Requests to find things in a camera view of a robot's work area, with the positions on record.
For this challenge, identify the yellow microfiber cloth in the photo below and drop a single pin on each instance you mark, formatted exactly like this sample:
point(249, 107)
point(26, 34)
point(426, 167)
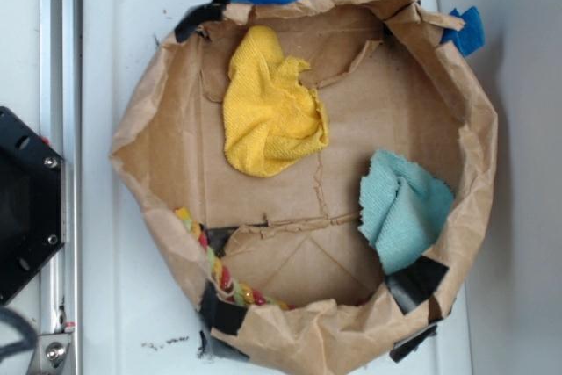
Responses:
point(271, 120)

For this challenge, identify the teal microfiber cloth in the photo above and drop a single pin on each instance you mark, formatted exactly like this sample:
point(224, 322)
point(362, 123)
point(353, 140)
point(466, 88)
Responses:
point(403, 209)

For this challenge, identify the brown paper bag bin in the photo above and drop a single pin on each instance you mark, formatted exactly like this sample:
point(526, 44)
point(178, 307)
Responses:
point(277, 266)

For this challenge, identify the white plastic tray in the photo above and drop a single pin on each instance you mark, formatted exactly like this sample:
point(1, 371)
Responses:
point(135, 318)

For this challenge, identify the blue tape piece right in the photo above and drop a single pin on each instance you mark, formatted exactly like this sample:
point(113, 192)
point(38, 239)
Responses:
point(471, 37)

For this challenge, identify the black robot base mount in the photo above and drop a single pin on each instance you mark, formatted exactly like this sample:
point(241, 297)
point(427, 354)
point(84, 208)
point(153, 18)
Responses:
point(31, 200)

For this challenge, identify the aluminium extrusion rail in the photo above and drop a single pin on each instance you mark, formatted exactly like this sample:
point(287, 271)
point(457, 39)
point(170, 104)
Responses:
point(60, 122)

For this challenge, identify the metal corner bracket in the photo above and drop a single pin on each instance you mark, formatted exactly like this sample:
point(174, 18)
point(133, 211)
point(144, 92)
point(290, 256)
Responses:
point(50, 354)

